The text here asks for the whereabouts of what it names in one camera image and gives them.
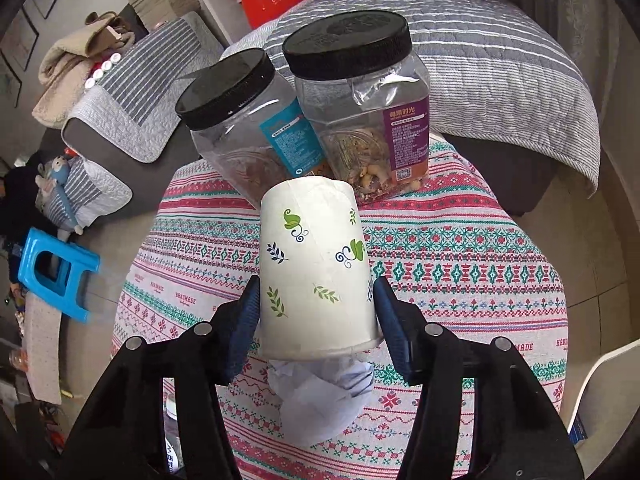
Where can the beige blanket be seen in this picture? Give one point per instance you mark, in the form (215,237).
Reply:
(70,75)

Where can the dark sofa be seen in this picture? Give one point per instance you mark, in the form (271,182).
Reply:
(500,170)

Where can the clear jar teal label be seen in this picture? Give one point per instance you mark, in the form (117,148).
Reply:
(235,125)

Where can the white plastic bin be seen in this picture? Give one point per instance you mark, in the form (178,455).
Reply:
(610,375)

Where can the patterned tablecloth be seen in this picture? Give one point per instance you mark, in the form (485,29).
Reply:
(450,270)

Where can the grey striped quilt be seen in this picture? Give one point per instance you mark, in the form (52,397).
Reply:
(500,60)

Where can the clear jar purple label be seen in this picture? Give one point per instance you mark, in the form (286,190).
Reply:
(360,110)

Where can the blue plush toy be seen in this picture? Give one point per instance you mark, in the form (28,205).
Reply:
(57,175)

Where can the embroidered grey curtain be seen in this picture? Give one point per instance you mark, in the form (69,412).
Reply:
(575,10)

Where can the grey striped cushion cover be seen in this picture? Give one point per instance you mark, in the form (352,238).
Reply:
(145,85)

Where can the crumpled white paper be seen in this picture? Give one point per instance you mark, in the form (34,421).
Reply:
(320,400)

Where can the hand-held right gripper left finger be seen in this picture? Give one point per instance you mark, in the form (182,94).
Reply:
(240,330)

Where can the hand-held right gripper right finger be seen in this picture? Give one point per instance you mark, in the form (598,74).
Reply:
(397,335)

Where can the quilted armrest cover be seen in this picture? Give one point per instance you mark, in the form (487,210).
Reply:
(95,195)

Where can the leaf print paper cup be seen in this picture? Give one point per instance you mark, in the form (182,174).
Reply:
(315,270)

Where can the blue plastic stool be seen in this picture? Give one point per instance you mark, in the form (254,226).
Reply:
(45,270)

